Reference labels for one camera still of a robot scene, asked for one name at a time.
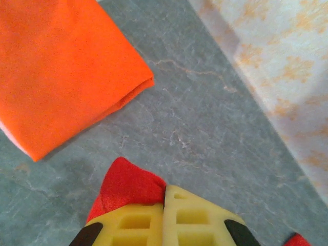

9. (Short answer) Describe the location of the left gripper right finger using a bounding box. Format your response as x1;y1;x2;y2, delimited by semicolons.
163;184;261;246

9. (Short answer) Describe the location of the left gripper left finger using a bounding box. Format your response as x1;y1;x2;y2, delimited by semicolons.
68;203;165;246

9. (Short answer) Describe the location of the red t-shirt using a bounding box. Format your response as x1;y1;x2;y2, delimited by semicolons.
86;156;312;246

